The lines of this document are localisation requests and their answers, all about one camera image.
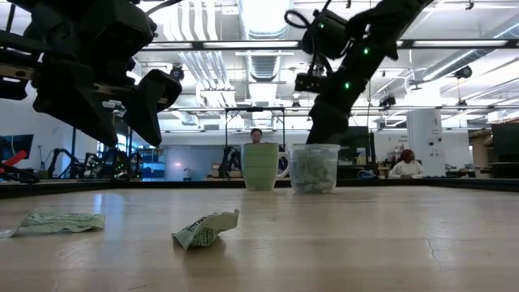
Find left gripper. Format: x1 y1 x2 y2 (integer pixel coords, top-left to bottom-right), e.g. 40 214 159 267
0 2 182 148

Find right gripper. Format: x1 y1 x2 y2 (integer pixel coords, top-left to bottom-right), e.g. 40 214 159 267
294 48 380 145

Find black computer monitor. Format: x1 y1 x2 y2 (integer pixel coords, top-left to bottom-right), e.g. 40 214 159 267
350 126 372 167
491 122 519 179

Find clear plastic container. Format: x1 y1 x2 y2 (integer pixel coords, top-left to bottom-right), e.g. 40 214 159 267
289 144 342 195

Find green ceramic mug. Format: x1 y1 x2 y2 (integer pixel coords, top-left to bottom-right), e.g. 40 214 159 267
242 143 290 192

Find black background station frame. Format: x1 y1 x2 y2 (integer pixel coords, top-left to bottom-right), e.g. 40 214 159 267
224 106 286 179
71 127 135 179

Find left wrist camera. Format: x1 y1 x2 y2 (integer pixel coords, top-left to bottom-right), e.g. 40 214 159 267
95 0 158 62

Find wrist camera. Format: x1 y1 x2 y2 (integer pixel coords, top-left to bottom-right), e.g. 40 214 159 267
95 0 158 62
302 8 350 61

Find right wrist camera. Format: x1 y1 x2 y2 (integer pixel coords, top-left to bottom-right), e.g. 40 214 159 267
302 8 350 61

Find black table frame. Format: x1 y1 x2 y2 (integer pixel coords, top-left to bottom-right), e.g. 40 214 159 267
0 177 519 200

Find dark blue wall screen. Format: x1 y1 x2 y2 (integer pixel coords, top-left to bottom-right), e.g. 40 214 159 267
0 134 35 163

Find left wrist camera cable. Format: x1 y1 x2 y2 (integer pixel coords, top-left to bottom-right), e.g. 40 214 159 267
145 0 183 15

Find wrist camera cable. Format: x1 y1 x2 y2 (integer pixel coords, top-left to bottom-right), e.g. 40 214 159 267
145 0 183 15
283 8 315 30

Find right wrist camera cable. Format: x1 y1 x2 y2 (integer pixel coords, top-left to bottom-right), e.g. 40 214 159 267
283 8 315 30

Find silver ceiling air duct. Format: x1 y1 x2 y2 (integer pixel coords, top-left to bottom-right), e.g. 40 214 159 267
238 0 294 82

